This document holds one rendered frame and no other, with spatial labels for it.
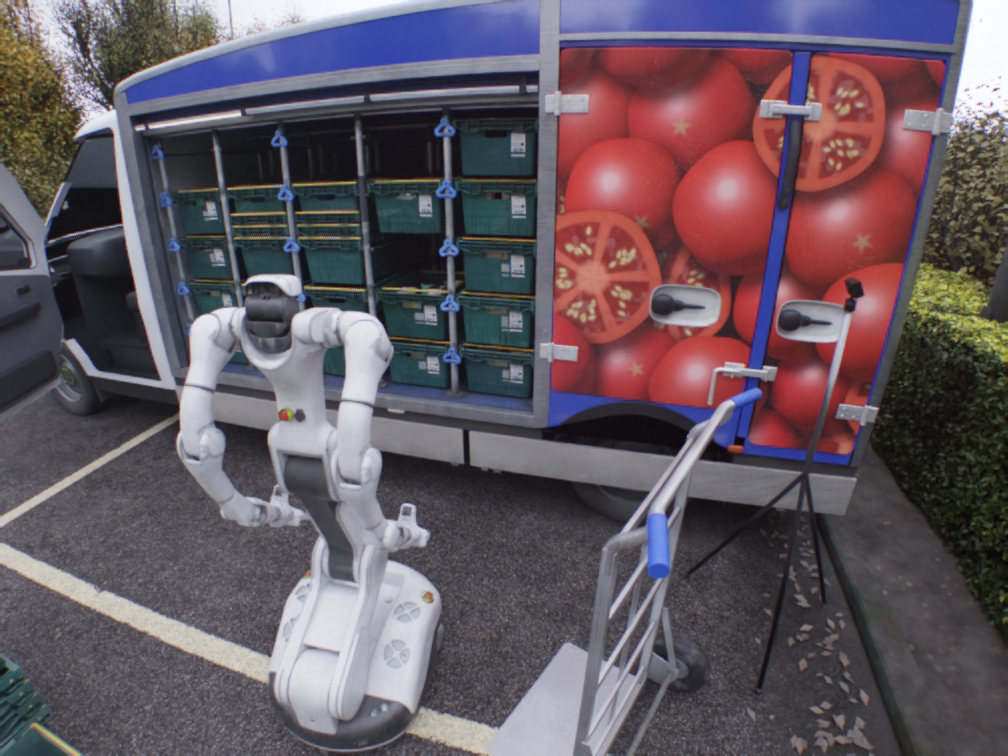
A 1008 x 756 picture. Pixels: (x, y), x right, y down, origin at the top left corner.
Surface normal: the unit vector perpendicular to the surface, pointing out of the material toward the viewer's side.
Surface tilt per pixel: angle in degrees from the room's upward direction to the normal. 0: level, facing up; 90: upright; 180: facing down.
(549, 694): 0
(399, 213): 94
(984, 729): 8
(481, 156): 97
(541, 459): 90
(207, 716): 0
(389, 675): 38
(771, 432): 90
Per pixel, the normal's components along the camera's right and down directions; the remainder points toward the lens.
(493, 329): -0.27, 0.48
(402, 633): -0.11, -0.47
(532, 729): 0.00, -0.92
